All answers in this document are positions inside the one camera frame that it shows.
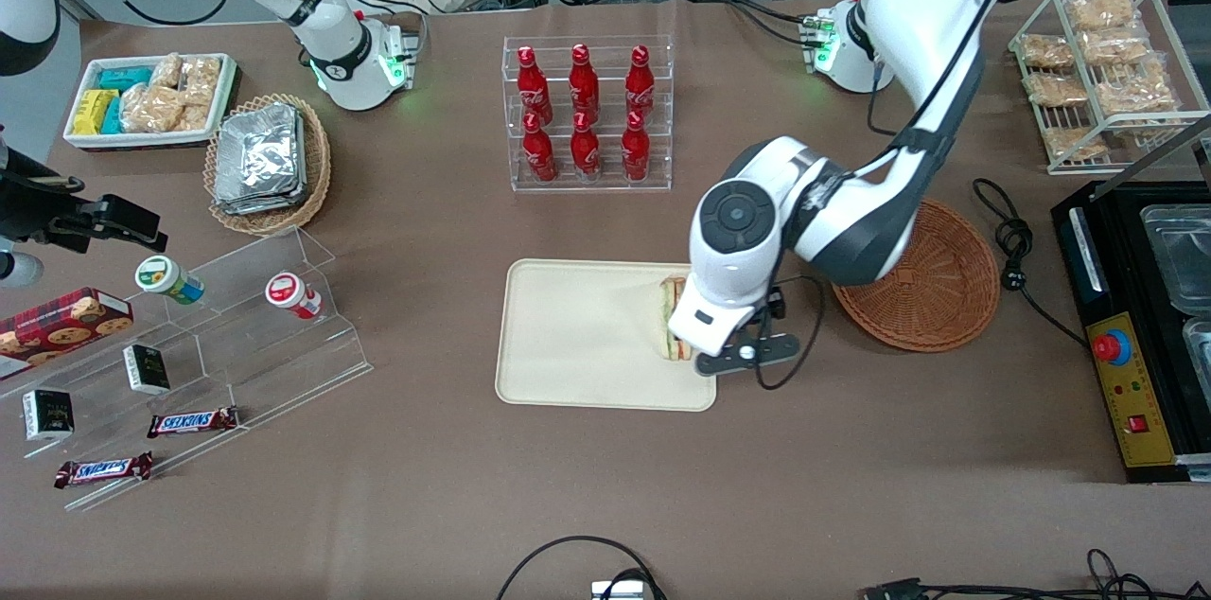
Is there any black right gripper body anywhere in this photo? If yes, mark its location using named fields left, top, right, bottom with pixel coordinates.
left=0, top=144, right=91, bottom=248

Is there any triangle sandwich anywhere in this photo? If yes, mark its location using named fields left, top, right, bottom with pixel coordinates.
left=658, top=275, right=698, bottom=362

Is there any cream plastic tray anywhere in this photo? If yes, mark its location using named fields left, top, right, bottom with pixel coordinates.
left=494, top=257, right=718, bottom=413

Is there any round brown wicker basket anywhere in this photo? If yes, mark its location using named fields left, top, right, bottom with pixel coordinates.
left=831, top=198, right=1002, bottom=353

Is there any oval tan wicker basket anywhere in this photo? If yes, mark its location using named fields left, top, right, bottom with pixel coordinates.
left=202, top=93, right=333, bottom=238

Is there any green lid yogurt cup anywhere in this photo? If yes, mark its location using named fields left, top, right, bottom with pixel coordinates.
left=134, top=254, right=205, bottom=306

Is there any red cookie box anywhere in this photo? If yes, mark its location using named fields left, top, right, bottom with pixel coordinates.
left=0, top=287, right=134, bottom=380

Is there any white rectangular snack bin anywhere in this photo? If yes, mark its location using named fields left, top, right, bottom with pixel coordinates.
left=62, top=52, right=238, bottom=152

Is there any yellow snack packet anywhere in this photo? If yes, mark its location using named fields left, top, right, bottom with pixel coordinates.
left=72, top=89, right=120, bottom=136

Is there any small black box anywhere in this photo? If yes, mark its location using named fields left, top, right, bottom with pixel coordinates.
left=122, top=344, right=172, bottom=396
left=22, top=388, right=76, bottom=443

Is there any red lid yogurt cup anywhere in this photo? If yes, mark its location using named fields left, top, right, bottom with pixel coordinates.
left=264, top=271, right=324, bottom=321

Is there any clear acrylic bottle rack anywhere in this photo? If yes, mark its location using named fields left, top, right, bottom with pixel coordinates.
left=501, top=35, right=675, bottom=193

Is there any red cola bottle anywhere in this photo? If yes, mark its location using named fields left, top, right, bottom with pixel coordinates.
left=621, top=111, right=652, bottom=182
left=569, top=44, right=601, bottom=120
left=522, top=113, right=557, bottom=183
left=516, top=46, right=553, bottom=123
left=625, top=44, right=657, bottom=118
left=570, top=113, right=602, bottom=181

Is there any clear acrylic step shelf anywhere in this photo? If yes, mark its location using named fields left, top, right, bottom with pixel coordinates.
left=0, top=224, right=375, bottom=513

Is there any snickers chocolate bar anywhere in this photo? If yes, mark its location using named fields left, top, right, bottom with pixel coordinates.
left=146, top=406, right=240, bottom=439
left=53, top=451, right=155, bottom=490

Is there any black sealing machine yellow panel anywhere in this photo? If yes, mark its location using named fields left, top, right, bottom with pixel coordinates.
left=1050, top=113, right=1211, bottom=485

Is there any clear bag of brown snacks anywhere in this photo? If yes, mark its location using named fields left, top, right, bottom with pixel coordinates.
left=1078, top=26, right=1144, bottom=67
left=1063, top=0, right=1137, bottom=32
left=1020, top=34, right=1078, bottom=70
left=1026, top=72, right=1090, bottom=108
left=1043, top=126, right=1111, bottom=163
left=1095, top=59, right=1180, bottom=116

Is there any clear plastic food container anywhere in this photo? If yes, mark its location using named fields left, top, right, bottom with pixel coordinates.
left=1181, top=316, right=1211, bottom=385
left=1140, top=203, right=1211, bottom=315

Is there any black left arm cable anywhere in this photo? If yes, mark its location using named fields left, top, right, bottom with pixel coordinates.
left=755, top=0, right=1056, bottom=391

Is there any black power cable with plug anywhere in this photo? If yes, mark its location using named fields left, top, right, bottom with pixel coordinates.
left=973, top=177, right=1089, bottom=347

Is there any black cable with connector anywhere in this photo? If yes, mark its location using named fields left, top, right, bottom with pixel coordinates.
left=859, top=547, right=1211, bottom=600

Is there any black looped cable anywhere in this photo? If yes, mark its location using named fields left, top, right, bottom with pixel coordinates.
left=496, top=535, right=669, bottom=600

